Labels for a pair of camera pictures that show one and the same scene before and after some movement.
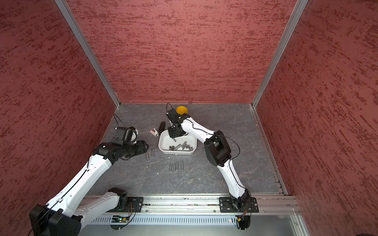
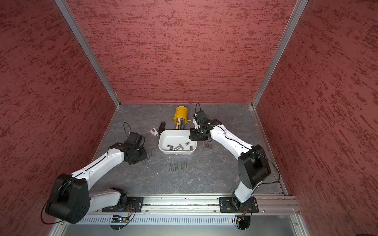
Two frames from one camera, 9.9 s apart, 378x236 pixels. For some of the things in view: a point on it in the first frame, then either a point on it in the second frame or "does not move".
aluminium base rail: x=279 y=204 does not move
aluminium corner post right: x=287 y=34 does not move
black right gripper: x=174 y=135 -> x=193 y=136
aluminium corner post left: x=91 y=54 does not move
